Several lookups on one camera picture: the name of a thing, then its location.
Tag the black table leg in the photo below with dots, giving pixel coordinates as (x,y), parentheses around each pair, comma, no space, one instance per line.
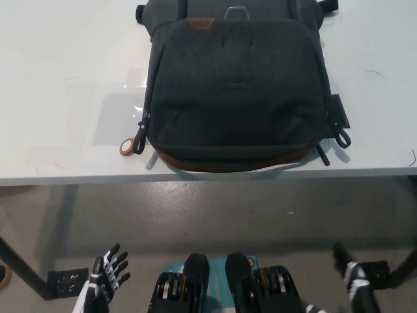
(23,264)
(405,272)

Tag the brown and white tape roll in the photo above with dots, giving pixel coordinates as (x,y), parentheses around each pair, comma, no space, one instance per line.
(127,148)

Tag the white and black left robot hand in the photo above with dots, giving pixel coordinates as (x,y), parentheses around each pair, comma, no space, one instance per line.
(97,287)

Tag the black perforated foot plate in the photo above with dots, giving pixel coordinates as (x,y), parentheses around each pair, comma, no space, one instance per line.
(378,274)
(68,281)

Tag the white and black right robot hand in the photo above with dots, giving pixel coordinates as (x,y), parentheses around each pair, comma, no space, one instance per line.
(356,280)

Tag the dark grey backpack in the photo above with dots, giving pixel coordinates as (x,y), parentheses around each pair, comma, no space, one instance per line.
(234,98)

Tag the black shoe with tan sole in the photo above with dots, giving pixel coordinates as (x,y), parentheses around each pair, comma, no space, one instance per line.
(4,276)

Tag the large clear plastic film sheet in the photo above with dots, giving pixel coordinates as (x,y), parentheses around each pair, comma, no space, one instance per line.
(114,120)

